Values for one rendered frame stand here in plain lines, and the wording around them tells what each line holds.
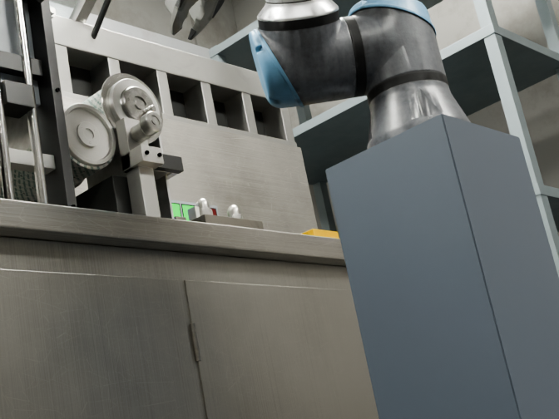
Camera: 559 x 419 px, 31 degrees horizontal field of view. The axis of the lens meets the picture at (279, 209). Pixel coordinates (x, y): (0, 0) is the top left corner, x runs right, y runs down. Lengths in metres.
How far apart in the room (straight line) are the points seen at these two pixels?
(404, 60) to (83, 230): 0.50
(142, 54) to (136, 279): 1.19
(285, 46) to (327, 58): 0.06
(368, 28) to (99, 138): 0.63
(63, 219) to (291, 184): 1.46
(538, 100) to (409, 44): 2.45
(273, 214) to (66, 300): 1.36
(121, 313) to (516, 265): 0.53
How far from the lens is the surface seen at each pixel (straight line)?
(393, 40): 1.42
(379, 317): 1.31
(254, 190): 2.61
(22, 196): 1.94
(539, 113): 3.84
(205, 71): 2.68
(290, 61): 1.39
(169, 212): 1.92
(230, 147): 2.61
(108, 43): 2.48
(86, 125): 1.85
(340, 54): 1.40
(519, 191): 1.39
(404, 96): 1.38
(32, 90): 1.64
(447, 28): 4.13
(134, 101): 1.93
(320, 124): 3.48
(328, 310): 1.71
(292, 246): 1.65
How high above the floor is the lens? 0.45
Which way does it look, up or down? 17 degrees up
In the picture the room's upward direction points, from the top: 11 degrees counter-clockwise
